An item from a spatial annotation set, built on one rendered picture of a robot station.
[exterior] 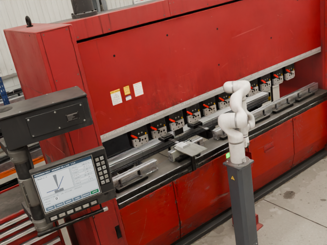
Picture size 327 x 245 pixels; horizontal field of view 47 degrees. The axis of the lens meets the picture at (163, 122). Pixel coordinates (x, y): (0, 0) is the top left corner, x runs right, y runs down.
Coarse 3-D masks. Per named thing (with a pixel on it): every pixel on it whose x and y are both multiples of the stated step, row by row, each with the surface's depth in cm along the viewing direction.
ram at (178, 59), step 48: (240, 0) 355; (288, 0) 393; (96, 48) 282; (144, 48) 306; (192, 48) 334; (240, 48) 368; (288, 48) 409; (96, 96) 290; (144, 96) 316; (192, 96) 346
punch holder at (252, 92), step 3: (249, 81) 385; (252, 81) 388; (255, 81) 391; (252, 84) 389; (255, 84) 392; (255, 87) 392; (252, 90) 390; (255, 90) 393; (249, 93) 389; (252, 93) 391; (255, 93) 394; (246, 96) 392; (249, 96) 390
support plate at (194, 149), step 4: (192, 144) 350; (196, 144) 348; (176, 148) 348; (180, 148) 347; (184, 148) 345; (188, 148) 344; (192, 148) 342; (196, 148) 341; (200, 148) 340; (204, 148) 338; (184, 152) 338; (188, 152) 337; (192, 152) 335; (196, 152) 334; (200, 152) 334; (192, 156) 329
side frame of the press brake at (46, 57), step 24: (48, 24) 273; (24, 48) 268; (48, 48) 241; (72, 48) 250; (24, 72) 293; (48, 72) 244; (72, 72) 254; (24, 96) 320; (48, 144) 311; (72, 144) 265; (96, 144) 276; (72, 216) 332; (96, 216) 289; (120, 216) 302; (72, 240) 373; (96, 240) 294; (120, 240) 307
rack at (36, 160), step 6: (0, 78) 411; (0, 84) 413; (0, 90) 414; (6, 96) 419; (6, 102) 420; (42, 156) 459; (36, 162) 456; (12, 168) 440; (0, 174) 432; (6, 174) 436; (114, 174) 528
